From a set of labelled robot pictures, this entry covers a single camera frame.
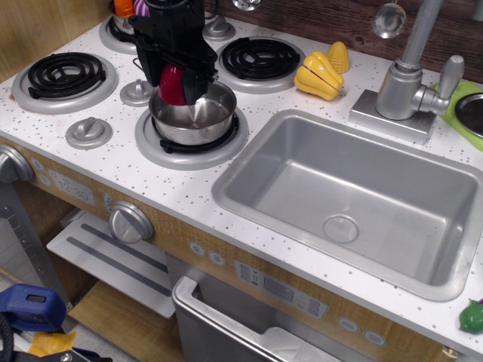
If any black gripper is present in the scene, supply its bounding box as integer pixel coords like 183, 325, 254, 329
128, 5, 217, 106

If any red toy sweet potato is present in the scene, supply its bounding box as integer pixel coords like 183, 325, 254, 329
158, 63, 186, 106

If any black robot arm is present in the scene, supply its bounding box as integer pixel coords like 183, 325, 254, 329
129, 1, 217, 106

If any small steel pan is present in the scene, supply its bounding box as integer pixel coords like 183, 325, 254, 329
149, 81, 237, 146

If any back left stove burner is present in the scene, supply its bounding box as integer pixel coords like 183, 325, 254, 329
99, 16, 137, 55

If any stove burner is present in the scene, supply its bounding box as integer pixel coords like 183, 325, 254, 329
216, 36, 305, 94
99, 16, 137, 55
134, 108, 249, 170
12, 52, 118, 115

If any back right stove burner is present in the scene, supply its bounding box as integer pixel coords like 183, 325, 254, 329
216, 36, 305, 94

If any front right stove burner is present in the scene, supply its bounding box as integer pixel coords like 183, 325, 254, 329
134, 108, 249, 170

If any front left stove burner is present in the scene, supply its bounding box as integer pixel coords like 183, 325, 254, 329
12, 52, 118, 115

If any grey stovetop knob middle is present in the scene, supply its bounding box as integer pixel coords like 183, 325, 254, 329
120, 78, 155, 107

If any grey stovetop knob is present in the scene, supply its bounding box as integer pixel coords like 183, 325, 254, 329
120, 78, 155, 107
66, 117, 113, 149
203, 16, 236, 41

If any grey stovetop knob back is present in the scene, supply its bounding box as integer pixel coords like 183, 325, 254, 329
203, 16, 236, 41

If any steel pot at back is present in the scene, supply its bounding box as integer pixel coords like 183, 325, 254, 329
112, 14, 134, 35

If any purple striped toy vegetable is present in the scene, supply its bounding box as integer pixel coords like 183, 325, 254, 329
134, 0, 150, 17

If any orange toy carrot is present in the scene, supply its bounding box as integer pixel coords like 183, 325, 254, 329
113, 0, 135, 18

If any hanging clear ladle left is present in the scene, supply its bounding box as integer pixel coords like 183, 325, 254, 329
232, 0, 262, 11

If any hanging clear ladle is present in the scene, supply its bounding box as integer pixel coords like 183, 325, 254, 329
371, 1, 407, 39
232, 0, 262, 11

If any grey stovetop knob front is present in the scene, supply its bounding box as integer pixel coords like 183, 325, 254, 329
66, 117, 113, 149

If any yellow toy bell pepper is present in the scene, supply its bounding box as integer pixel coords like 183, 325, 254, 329
294, 51, 344, 101

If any oven clock display panel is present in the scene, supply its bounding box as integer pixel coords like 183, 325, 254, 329
48, 170, 95, 205

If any silver oven knob right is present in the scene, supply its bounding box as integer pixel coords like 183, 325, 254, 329
109, 201, 154, 244

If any silver oven knob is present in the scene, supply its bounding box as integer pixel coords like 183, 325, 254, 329
0, 144, 34, 184
109, 201, 154, 244

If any yellow toy corn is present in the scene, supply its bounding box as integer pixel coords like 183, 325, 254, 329
327, 41, 350, 74

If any silver oven knob left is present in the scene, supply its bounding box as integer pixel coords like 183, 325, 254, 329
0, 144, 34, 184

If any white oven shelf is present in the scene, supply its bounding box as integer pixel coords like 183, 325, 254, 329
47, 213, 174, 319

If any hanging clear ladle right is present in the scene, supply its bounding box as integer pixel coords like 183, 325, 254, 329
371, 1, 407, 39

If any silver toy faucet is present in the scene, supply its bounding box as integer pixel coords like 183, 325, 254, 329
349, 1, 465, 145

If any silver dishwasher door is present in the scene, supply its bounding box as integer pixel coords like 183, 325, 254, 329
171, 275, 374, 362

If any blue clamp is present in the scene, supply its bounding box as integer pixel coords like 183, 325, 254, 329
1, 284, 67, 341

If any grey toy sink basin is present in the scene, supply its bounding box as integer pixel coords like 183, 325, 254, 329
212, 110, 482, 302

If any lime green mat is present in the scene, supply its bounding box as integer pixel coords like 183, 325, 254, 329
441, 81, 482, 152

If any dark round plate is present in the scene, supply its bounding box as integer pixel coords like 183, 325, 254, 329
455, 92, 483, 138

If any yellow cloth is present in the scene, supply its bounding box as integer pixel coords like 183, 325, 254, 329
27, 331, 77, 357

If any green toy vegetable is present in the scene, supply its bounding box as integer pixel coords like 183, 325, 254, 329
459, 299, 483, 335

